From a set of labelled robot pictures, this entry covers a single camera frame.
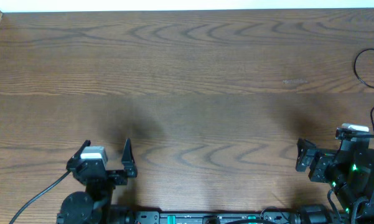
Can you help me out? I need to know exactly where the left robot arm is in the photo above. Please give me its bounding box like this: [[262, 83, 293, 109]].
[[57, 139, 138, 224]]

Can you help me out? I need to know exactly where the black left camera cable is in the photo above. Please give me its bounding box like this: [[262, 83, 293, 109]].
[[8, 170, 72, 224]]

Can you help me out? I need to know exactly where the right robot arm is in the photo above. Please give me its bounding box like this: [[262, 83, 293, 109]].
[[296, 138, 374, 223]]

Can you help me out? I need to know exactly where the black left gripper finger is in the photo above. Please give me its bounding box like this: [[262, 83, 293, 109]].
[[121, 138, 138, 178], [67, 140, 91, 168]]

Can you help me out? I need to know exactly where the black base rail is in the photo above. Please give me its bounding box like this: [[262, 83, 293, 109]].
[[56, 205, 349, 224]]

